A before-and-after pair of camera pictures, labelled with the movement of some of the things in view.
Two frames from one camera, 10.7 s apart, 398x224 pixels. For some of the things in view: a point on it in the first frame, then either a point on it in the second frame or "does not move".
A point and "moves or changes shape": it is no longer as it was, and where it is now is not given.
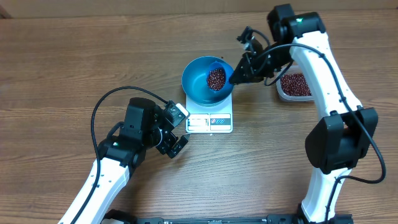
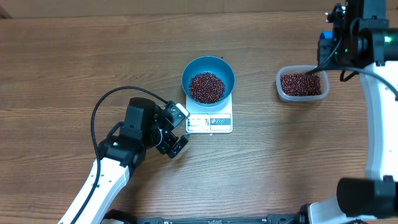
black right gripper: (255, 75) -> (329, 66)
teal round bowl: (206, 81) does not move
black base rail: (118, 216) does not move
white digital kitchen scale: (217, 119) does not move
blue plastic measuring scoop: (216, 76) moves or changes shape
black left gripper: (164, 147) does not move
